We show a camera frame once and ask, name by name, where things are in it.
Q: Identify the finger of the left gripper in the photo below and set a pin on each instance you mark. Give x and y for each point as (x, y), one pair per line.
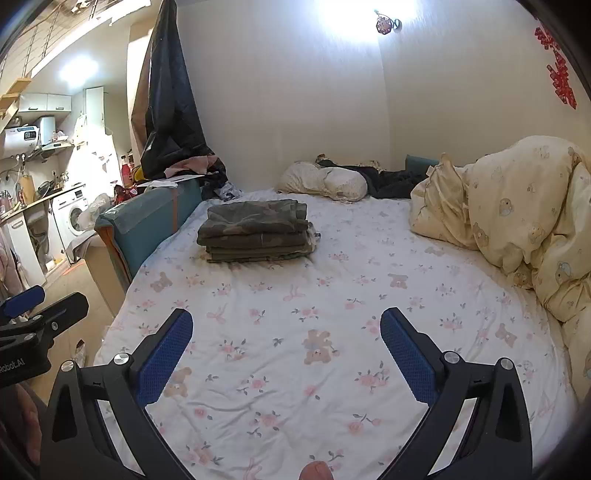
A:
(23, 302)
(60, 316)

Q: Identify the olive green folded garment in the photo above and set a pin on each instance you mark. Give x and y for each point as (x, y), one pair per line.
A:
(261, 254)

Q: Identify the black hanging garment bag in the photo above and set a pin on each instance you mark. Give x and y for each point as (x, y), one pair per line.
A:
(172, 125)

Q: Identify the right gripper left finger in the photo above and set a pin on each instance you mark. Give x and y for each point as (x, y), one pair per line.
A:
(76, 443)

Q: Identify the teal bed footboard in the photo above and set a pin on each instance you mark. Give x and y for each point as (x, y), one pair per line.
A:
(132, 230)

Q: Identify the wall lamp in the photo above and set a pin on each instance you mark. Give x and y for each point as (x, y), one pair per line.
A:
(386, 25)

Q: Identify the camouflage pants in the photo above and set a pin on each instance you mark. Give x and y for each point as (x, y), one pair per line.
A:
(255, 224)

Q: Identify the left hand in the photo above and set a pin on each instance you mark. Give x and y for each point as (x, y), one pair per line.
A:
(22, 408)

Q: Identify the cream pillow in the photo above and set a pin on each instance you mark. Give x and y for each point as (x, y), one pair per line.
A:
(336, 183)

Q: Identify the white washing machine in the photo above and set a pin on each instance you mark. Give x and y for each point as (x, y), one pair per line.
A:
(66, 208)

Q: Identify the white water heater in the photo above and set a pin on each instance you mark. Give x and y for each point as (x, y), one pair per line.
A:
(18, 140)

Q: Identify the white floral bed sheet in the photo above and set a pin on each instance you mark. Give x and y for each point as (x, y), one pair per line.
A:
(286, 364)

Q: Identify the cream bear print duvet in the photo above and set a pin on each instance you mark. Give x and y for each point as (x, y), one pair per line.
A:
(527, 210)

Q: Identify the right hand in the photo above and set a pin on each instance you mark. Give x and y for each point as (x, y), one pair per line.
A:
(316, 470)

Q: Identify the red wall decoration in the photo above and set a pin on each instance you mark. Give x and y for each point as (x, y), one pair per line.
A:
(558, 71)

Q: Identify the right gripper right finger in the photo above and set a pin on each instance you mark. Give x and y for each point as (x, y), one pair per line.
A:
(476, 425)

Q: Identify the white wall cabinet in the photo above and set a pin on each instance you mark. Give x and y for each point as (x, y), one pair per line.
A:
(42, 102)

